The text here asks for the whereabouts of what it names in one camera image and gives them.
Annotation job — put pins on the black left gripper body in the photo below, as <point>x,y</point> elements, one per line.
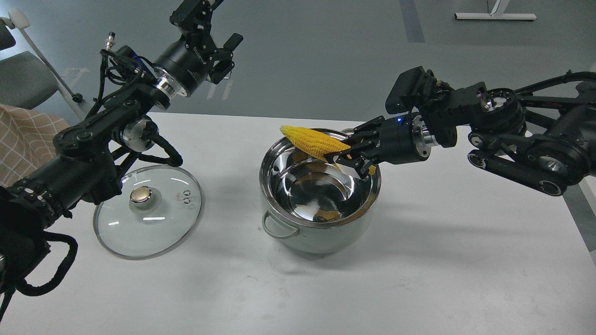
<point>184,66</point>

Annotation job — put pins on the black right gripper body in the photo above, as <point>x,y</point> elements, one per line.
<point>400,142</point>

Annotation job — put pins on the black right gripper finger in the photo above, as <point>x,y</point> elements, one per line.
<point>365,133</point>
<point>355,165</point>

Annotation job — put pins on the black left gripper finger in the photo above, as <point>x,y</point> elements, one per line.
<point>194,17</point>
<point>223,59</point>

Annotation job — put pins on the yellow corn cob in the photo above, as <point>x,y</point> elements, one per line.
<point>318,144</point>

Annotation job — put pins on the glass pot lid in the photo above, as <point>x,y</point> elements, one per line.
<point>158,207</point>

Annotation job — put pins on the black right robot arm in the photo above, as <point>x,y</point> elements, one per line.
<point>541,136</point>

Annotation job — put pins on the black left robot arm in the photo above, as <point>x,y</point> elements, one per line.
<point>94,155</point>

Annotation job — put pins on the white steel cooking pot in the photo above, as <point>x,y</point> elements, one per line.
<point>310,205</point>

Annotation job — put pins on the white desk leg base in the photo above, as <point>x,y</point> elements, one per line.
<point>497,12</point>

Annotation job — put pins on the grey office chair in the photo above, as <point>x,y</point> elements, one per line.
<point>28,79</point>

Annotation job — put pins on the beige checkered cloth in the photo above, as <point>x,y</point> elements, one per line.
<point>26,141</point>

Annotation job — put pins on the grey chair at right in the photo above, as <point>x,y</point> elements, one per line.
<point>586,89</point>

